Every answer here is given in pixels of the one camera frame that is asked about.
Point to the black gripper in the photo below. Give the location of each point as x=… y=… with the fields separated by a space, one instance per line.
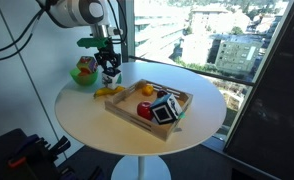
x=107 y=56

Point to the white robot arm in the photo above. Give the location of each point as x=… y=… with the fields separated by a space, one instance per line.
x=73 y=11

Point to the colourful picture plush cube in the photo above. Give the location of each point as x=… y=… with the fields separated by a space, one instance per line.
x=87 y=63

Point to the wooden crate tray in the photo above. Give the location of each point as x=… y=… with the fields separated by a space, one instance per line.
x=133 y=122

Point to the blue plush cube number 4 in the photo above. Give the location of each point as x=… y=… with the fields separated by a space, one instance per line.
x=163 y=113

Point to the yellow banana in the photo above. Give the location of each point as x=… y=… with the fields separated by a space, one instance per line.
x=103 y=92

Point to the green plastic bowl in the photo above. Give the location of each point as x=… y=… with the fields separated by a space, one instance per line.
x=83 y=81

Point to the small orange fruit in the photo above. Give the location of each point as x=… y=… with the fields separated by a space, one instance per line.
x=147 y=90

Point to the red apple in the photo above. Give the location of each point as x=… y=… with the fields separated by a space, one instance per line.
x=144 y=110

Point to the dark red plum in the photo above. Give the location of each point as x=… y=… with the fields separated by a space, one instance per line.
x=162 y=93

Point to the black box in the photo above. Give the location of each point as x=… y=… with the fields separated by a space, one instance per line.
x=7 y=150

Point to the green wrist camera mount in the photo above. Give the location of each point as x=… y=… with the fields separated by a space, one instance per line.
x=92 y=42

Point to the white table pedestal base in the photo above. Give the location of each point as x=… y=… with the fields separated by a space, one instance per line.
x=141 y=170

